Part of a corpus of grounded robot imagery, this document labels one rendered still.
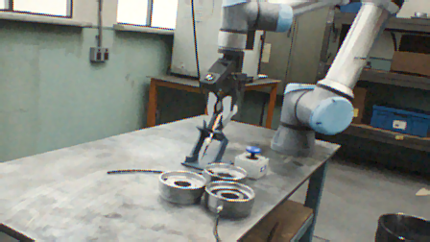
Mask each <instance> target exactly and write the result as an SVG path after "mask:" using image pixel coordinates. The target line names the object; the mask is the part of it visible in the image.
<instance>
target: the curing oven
mask: <svg viewBox="0 0 430 242"><path fill-rule="evenodd" d="M193 2H194V11H195V31H196V40H197V50H198V59H199V68H200V78H201V77H202V76H203V75H204V73H206V71H207V70H208V69H209V68H210V67H211V65H212V64H213V63H215V61H216V60H217V59H222V58H223V54H218V53H217V51H218V48H220V47H219V46H218V35H219V33H220V20H221V13H222V5H223V0H193ZM265 33H266V31H260V30H248V33H247V39H246V45H245V49H243V51H244V52H245V57H244V63H243V68H242V73H247V79H246V80H250V83H253V80H257V79H258V78H259V73H260V63H261V59H262V53H263V48H264V37H265ZM170 72H171V73H176V76H175V77H178V78H179V74H184V75H189V76H194V77H198V71H197V64H196V56H195V39H194V28H193V18H192V9H191V0H178V4H177V12H176V21H175V37H174V46H173V54H172V62H171V70H170Z"/></svg>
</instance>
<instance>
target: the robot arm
mask: <svg viewBox="0 0 430 242"><path fill-rule="evenodd" d="M405 1H408V0H263V1H257V0H223V5H222V13H221V20H220V33H219V35H218V46H219V47H220V48H218V51H217V53H218V54H223V58H222V59H217V60H216V61H215V63H213V64H212V65H211V67H210V68H209V69H208V70H207V71H206V73H204V75H203V76H202V77H201V78H200V84H201V87H202V88H205V93H204V96H205V102H206V106H207V110H208V114H209V117H210V118H211V117H212V115H213V114H215V112H217V111H218V110H219V109H220V106H221V103H220V92H224V93H225V95H227V97H226V98H224V99H223V106H224V110H223V112H222V115H223V118H222V120H221V123H222V127H223V128H225V127H226V124H227V123H228V122H229V120H230V117H231V116H232V115H233V114H235V112H236V111H237V107H236V106H235V103H236V102H237V100H238V98H239V89H240V93H242V92H245V90H246V79H247V73H242V68H243V63H244V57H245V52H244V51H243V49H245V45H246V39H247V33H248V30H260V31H271V32H275V33H276V32H279V33H284V32H286V31H288V29H289V28H290V27H291V25H292V22H293V17H297V16H299V15H303V14H305V13H310V12H314V11H316V10H319V9H324V8H327V7H330V6H332V5H337V4H339V5H341V6H345V5H348V4H351V3H356V2H362V8H361V10H360V11H359V12H358V15H357V17H356V19H355V20H354V24H353V25H352V27H351V29H350V30H349V34H347V36H346V40H345V42H344V43H343V45H342V47H341V50H340V52H339V53H338V55H337V58H336V60H334V61H333V63H332V66H331V68H330V70H329V71H328V75H327V76H326V78H325V79H324V80H321V81H318V83H317V84H316V85H304V84H288V85H287V86H286V89H285V93H284V96H285V98H284V102H283V107H282V112H281V115H280V125H279V128H278V129H277V131H276V133H275V136H274V138H273V139H272V141H271V148H272V149H273V150H275V151H276V152H278V153H280V154H285V155H288V156H292V157H313V156H314V155H315V151H316V146H315V134H314V132H317V133H324V134H335V133H340V132H342V131H343V130H344V129H346V128H347V126H348V125H349V124H350V122H351V121H352V116H353V111H352V110H353V108H352V100H353V99H354V96H353V94H352V89H353V88H354V86H355V85H356V82H357V81H358V79H359V77H360V74H361V72H362V71H363V70H364V68H365V65H366V63H367V62H368V60H369V57H370V55H371V53H372V52H373V48H374V47H375V45H376V44H377V41H378V39H379V38H380V37H381V34H382V32H383V30H384V29H385V27H386V25H387V23H388V21H389V20H390V16H392V15H395V14H396V13H399V11H400V9H401V8H402V7H403V4H404V2H405ZM244 79H245V85H244V88H243V87H242V86H243V81H244ZM240 80H242V82H241V84H240Z"/></svg>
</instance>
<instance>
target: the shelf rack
mask: <svg viewBox="0 0 430 242"><path fill-rule="evenodd" d="M340 7H341V6H338V5H332V6H330V7H329V10H328V15H327V19H326V26H325V31H324V35H323V39H322V50H321V55H320V59H319V63H318V71H317V75H316V80H315V85H316V84H317V83H318V81H321V80H322V78H323V74H324V75H328V71H329V70H330V68H331V66H332V63H330V64H326V63H327V60H328V58H329V57H330V56H331V52H330V53H329V55H328V56H327V59H326V55H327V46H328V42H329V39H330V35H331V27H332V29H333V33H334V32H335V23H336V24H346V27H349V28H351V27H352V25H353V24H354V20H355V19H356V17H357V15H358V14H353V13H342V12H335V8H336V9H338V10H339V9H340ZM383 31H391V32H400V33H408V34H417V35H426V36H430V20H429V19H417V18H408V17H391V16H390V20H389V21H388V23H387V25H386V27H385V29H384V30H383ZM325 59H326V60H325ZM358 80H362V81H373V82H379V83H383V84H389V85H399V86H407V87H414V88H420V89H426V90H430V78H420V77H414V76H408V75H401V74H396V73H390V71H383V70H378V69H371V68H370V69H364V70H363V71H362V72H361V74H360V77H359V79H358ZM361 121H362V122H361V124H360V125H357V124H349V125H348V126H347V128H346V129H344V130H343V131H342V132H340V133H347V134H351V135H355V136H358V137H362V138H369V139H373V140H377V141H380V142H384V143H389V144H395V145H399V146H403V147H407V148H411V149H419V150H422V151H425V152H429V153H430V133H429V132H428V134H427V135H426V137H424V138H421V137H417V136H414V135H410V134H402V133H395V132H391V131H388V130H380V129H376V128H372V127H371V125H370V120H367V119H361ZM320 136H321V134H320V133H317V132H316V133H315V139H317V140H320Z"/></svg>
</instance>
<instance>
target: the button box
mask: <svg viewBox="0 0 430 242"><path fill-rule="evenodd" d="M268 162H269V159H268V158H264V157H260V156H257V155H255V157H251V154H241V155H240V156H238V157H236V158H235V162H234V165H235V166H237V167H240V168H243V169H245V170H246V172H247V173H248V176H247V178H248V179H254V180H256V181H257V180H258V179H261V178H262V177H263V176H264V175H266V172H267V167H268Z"/></svg>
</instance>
